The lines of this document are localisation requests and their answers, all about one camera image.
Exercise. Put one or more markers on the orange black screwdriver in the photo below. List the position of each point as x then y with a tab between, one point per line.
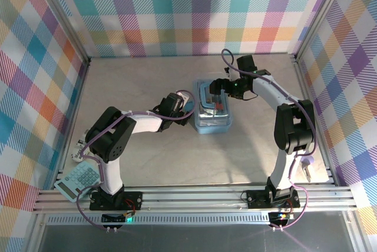
219	106

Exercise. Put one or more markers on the light blue plastic tool box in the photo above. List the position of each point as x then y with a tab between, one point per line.
212	125

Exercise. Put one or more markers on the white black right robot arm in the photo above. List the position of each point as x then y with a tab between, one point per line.
279	172

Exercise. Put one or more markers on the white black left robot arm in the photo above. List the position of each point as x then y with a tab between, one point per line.
113	175

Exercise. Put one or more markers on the small white tag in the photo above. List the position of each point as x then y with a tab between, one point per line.
77	155

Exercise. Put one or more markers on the light blue calculator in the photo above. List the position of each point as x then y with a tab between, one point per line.
79	179

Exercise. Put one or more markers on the aluminium frame side rail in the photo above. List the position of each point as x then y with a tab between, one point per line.
75	110
305	87

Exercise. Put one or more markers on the aluminium frame cross rail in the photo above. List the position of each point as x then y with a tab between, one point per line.
191	199

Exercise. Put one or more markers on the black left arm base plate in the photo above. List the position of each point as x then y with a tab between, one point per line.
132	200

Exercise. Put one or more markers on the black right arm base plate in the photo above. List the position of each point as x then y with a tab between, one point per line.
256	199

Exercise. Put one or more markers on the aluminium frame corner post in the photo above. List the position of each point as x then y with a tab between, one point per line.
64	16
320	13

